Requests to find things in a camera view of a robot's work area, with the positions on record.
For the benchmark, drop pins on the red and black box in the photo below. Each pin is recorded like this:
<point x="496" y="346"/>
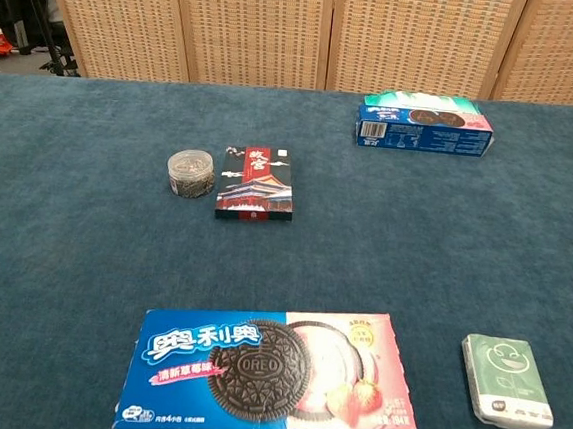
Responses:
<point x="256" y="187"/>

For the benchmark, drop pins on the small round clear jar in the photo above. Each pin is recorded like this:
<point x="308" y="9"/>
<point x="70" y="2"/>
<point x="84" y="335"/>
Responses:
<point x="190" y="176"/>

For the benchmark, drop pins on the green tissue pack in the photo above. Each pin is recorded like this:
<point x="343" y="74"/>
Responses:
<point x="510" y="382"/>

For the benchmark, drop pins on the woven folding screen panel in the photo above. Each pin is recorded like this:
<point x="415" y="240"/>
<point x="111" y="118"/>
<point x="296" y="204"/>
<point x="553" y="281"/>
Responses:
<point x="118" y="14"/>
<point x="422" y="36"/>
<point x="567" y="48"/>
<point x="253" y="26"/>

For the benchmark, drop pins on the black tripod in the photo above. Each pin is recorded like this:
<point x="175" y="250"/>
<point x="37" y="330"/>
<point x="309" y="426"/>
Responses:
<point x="48" y="35"/>

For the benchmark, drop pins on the small blue Oreo box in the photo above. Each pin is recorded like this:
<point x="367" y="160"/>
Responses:
<point x="424" y="133"/>

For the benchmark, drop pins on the large Oreo cookie box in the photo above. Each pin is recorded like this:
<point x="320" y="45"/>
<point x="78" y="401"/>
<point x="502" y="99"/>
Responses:
<point x="262" y="378"/>

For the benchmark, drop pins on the blue table mat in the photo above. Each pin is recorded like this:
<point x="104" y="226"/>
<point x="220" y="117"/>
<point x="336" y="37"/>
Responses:
<point x="363" y="256"/>

